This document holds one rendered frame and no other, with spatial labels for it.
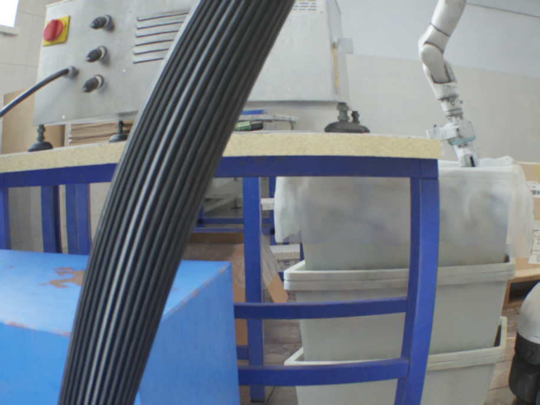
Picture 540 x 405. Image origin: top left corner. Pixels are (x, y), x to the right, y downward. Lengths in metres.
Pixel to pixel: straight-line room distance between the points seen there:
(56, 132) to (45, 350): 2.47
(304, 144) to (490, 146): 10.65
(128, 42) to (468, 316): 1.12
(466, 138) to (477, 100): 9.69
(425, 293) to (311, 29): 0.40
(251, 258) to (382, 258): 0.49
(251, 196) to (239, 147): 1.28
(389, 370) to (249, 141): 0.39
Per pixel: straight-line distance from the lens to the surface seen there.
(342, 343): 2.09
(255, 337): 2.46
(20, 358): 0.73
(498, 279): 1.98
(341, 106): 1.24
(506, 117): 11.80
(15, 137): 3.20
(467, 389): 2.09
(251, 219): 2.41
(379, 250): 2.04
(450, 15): 1.98
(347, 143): 1.11
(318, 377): 1.26
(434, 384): 2.08
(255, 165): 1.23
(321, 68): 1.24
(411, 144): 1.11
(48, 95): 1.34
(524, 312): 2.10
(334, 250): 2.05
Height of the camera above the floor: 0.75
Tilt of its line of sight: 5 degrees down
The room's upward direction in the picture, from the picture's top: 1 degrees counter-clockwise
